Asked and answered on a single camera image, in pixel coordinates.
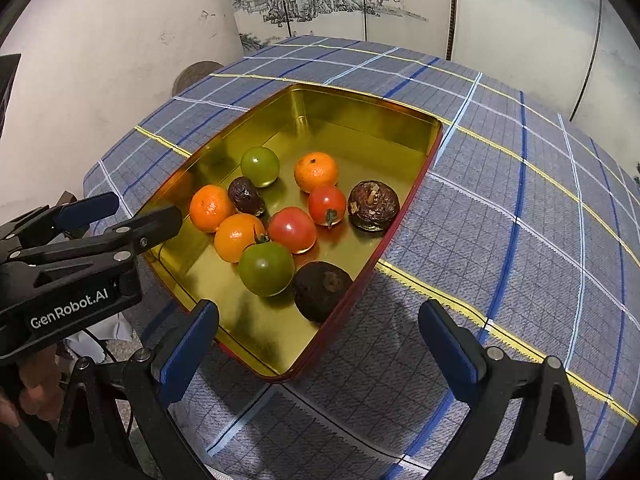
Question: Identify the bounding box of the small red tomato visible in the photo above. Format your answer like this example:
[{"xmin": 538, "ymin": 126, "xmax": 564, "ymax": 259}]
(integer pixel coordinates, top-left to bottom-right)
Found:
[{"xmin": 307, "ymin": 184, "xmax": 348, "ymax": 229}]

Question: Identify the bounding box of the red and gold tin box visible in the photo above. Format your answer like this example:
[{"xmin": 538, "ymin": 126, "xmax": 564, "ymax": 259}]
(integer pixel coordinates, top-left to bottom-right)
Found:
[{"xmin": 142, "ymin": 83, "xmax": 445, "ymax": 383}]

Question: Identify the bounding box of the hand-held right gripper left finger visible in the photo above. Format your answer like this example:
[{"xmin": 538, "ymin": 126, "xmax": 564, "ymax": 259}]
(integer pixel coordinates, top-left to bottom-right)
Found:
[{"xmin": 52, "ymin": 299, "xmax": 221, "ymax": 480}]

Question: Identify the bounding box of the green tomato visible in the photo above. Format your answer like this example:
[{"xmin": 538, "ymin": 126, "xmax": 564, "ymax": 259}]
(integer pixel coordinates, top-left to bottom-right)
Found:
[
  {"xmin": 238, "ymin": 234, "xmax": 296, "ymax": 297},
  {"xmin": 240, "ymin": 146, "xmax": 281, "ymax": 189}
]

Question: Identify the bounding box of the blue plaid tablecloth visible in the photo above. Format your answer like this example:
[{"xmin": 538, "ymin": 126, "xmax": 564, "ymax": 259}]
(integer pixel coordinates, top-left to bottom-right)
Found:
[{"xmin": 82, "ymin": 35, "xmax": 640, "ymax": 480}]

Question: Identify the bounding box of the person's left hand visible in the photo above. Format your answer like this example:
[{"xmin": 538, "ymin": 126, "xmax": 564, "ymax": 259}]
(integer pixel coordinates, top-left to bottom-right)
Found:
[{"xmin": 0, "ymin": 342, "xmax": 68, "ymax": 428}]

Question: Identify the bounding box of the large red tomato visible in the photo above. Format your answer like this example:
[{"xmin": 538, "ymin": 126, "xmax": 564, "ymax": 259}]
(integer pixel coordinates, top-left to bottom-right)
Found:
[{"xmin": 266, "ymin": 206, "xmax": 318, "ymax": 255}]

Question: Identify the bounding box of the round wooden stool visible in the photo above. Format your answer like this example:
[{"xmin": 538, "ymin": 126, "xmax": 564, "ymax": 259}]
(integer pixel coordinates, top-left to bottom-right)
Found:
[{"xmin": 171, "ymin": 60, "xmax": 227, "ymax": 97}]

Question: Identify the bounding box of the small brown passion fruit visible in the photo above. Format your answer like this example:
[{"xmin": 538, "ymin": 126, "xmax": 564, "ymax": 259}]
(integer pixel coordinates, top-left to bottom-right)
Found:
[{"xmin": 227, "ymin": 176, "xmax": 266, "ymax": 218}]

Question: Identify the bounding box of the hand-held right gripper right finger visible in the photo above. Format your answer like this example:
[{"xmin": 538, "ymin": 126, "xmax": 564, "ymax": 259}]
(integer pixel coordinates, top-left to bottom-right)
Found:
[{"xmin": 417, "ymin": 299, "xmax": 586, "ymax": 480}]

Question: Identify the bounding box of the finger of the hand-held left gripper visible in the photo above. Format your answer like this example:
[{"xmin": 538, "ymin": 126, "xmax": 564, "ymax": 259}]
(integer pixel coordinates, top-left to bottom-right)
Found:
[
  {"xmin": 10, "ymin": 205, "xmax": 183, "ymax": 282},
  {"xmin": 0, "ymin": 192, "xmax": 121, "ymax": 257}
]

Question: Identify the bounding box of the orange mandarin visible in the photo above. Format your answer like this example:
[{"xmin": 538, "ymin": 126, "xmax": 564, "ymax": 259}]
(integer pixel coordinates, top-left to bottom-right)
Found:
[
  {"xmin": 189, "ymin": 184, "xmax": 236, "ymax": 234},
  {"xmin": 293, "ymin": 152, "xmax": 340, "ymax": 194},
  {"xmin": 214, "ymin": 213, "xmax": 268, "ymax": 264}
]

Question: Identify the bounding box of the ink painting folding screen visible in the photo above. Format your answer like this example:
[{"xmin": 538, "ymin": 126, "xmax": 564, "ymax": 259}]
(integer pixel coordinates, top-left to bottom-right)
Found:
[{"xmin": 220, "ymin": 0, "xmax": 640, "ymax": 171}]

